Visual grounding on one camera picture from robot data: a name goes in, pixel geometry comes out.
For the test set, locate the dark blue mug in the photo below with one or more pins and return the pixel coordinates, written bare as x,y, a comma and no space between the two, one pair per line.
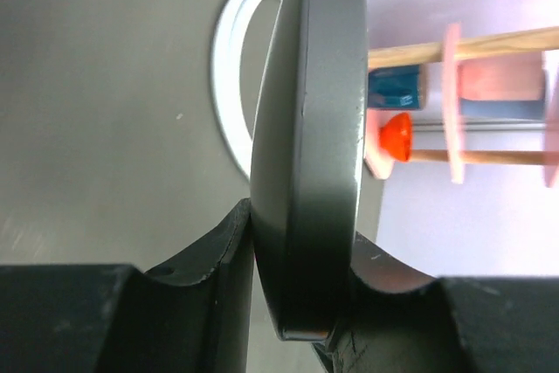
398,88

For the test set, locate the pink cup on shelf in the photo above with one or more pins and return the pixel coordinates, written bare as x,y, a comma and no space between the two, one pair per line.
501,80

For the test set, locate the grey shower head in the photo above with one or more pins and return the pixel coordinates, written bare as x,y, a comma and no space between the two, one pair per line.
307,158

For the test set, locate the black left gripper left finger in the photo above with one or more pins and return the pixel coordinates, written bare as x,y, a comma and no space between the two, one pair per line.
191,313

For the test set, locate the pink three-tier shelf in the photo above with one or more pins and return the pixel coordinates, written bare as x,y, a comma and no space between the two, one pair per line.
454,51

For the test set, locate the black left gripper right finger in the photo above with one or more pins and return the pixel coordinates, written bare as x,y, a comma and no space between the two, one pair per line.
398,319

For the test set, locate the orange bowl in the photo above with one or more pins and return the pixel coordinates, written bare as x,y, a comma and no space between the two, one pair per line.
395,137

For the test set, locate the blue cup on middle shelf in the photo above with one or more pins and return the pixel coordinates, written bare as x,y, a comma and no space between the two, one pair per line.
507,109

